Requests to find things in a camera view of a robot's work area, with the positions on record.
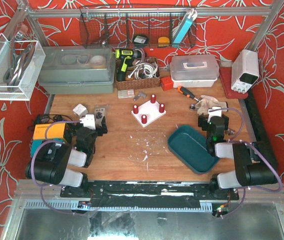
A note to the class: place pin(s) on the black wire basket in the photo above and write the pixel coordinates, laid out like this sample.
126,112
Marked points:
116,25

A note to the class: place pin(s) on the white handled storage box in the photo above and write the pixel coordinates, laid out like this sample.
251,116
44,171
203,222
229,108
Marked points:
194,71

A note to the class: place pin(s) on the black tape measure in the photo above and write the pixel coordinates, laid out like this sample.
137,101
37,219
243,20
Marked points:
140,40

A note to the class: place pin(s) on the beige work glove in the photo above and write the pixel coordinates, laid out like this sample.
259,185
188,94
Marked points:
208,102

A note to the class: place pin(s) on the blue white case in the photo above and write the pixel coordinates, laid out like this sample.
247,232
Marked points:
179,32

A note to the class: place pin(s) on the white peg board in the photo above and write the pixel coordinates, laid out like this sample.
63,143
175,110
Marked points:
149,109

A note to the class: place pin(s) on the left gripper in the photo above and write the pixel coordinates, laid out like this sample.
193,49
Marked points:
101,127

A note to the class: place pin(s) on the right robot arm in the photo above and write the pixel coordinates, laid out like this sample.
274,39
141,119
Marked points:
251,168

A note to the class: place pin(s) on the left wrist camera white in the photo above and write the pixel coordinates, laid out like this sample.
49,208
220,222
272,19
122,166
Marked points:
88,121

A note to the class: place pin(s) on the red small box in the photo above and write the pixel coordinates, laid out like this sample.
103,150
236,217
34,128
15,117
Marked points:
166,83

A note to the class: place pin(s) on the orange teal device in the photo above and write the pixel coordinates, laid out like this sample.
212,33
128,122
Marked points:
49,131

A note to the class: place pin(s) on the clear acrylic bin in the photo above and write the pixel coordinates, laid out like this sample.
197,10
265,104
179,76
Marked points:
20,64

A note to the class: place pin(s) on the yellow tape measure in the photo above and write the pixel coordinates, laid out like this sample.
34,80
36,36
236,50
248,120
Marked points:
163,42

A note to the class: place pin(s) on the red spring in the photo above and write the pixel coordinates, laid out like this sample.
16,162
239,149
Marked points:
161,108
153,98
135,109
144,119

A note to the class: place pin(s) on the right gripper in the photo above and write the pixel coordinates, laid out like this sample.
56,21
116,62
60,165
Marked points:
203,121

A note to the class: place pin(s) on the teal plastic tray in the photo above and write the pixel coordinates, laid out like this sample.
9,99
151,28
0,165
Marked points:
189,146

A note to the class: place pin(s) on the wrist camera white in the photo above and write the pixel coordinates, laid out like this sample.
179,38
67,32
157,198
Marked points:
88,121
215,111

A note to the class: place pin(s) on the small metal hardware pile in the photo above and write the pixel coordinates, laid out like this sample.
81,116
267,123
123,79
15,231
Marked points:
230,132

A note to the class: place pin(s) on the white power supply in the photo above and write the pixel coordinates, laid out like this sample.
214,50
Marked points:
244,71

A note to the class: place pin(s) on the white power adapter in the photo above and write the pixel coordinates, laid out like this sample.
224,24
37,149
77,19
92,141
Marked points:
80,110

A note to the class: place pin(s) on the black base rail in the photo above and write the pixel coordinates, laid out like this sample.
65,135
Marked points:
149,194

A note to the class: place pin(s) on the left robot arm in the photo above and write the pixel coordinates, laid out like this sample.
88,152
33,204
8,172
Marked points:
65,143

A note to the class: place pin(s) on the grey plastic toolbox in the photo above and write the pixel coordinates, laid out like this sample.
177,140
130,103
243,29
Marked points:
77,70

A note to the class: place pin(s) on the small card packet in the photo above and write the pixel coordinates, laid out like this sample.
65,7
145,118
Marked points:
124,94

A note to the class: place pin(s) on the grey timer controller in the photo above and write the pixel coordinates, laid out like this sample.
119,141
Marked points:
99,113

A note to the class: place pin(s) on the grey metal bracket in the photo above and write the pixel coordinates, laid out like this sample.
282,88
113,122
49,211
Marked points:
139,95

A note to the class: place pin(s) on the orange handled screwdriver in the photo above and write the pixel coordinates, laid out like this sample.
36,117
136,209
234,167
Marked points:
186,92

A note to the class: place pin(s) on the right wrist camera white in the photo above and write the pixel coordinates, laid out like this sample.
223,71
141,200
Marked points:
215,111

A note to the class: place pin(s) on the green cordless drill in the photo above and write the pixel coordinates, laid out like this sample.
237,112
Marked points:
126,56

